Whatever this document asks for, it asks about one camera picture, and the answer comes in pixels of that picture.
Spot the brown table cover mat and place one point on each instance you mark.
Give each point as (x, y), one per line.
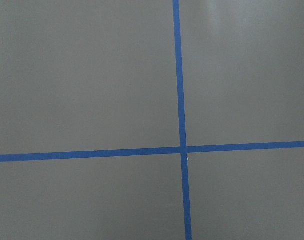
(151, 119)

